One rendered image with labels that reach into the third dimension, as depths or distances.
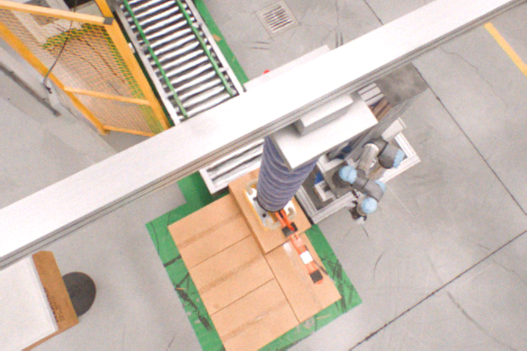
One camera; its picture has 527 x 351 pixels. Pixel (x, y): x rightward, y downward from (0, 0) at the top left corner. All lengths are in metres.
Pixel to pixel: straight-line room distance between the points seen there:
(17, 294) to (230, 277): 1.49
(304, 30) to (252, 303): 3.02
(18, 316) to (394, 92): 2.79
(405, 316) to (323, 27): 3.17
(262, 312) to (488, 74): 3.62
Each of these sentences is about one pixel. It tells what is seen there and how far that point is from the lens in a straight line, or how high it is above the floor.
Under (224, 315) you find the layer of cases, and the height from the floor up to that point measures 0.54.
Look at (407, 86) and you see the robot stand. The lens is 2.32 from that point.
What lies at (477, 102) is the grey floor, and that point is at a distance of 5.03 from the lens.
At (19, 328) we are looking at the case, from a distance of 3.31.
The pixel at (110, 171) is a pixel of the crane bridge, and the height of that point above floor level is 3.05.
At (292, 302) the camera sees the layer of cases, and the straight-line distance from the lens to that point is 3.44.
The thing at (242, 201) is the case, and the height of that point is 0.94.
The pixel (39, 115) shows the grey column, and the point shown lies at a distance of 2.76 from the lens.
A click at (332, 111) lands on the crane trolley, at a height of 2.96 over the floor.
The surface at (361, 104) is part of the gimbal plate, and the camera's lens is 1.22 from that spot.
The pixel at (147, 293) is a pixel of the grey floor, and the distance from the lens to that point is 4.06.
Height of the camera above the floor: 3.95
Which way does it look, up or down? 73 degrees down
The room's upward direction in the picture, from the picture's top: 9 degrees clockwise
